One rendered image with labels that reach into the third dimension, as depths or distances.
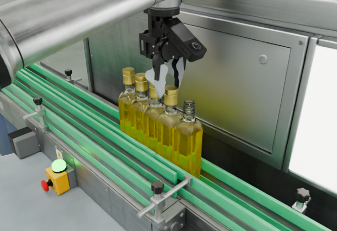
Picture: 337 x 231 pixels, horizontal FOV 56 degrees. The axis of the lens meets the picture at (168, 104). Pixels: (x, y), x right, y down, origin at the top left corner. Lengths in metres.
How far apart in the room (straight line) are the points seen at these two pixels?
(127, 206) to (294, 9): 0.62
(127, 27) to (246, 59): 0.51
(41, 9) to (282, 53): 0.51
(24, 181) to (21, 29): 0.88
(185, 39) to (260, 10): 0.18
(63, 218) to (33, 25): 0.74
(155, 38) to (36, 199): 0.67
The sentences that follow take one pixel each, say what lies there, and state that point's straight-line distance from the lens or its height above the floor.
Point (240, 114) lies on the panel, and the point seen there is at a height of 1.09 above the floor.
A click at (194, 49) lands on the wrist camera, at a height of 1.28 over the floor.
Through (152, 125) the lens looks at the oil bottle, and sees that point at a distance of 0.86.
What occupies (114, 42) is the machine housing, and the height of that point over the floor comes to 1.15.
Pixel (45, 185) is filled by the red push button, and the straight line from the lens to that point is 1.10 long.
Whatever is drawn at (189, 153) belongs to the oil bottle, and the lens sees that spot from 0.81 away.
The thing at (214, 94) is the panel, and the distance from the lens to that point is 0.88.
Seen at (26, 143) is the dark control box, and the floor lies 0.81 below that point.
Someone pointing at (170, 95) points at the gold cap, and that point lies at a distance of 0.78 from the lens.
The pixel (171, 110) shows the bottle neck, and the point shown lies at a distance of 0.81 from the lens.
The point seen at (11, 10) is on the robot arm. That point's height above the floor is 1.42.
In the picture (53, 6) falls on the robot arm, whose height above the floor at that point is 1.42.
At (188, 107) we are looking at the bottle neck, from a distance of 0.76.
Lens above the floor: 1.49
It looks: 28 degrees down
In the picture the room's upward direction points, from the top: straight up
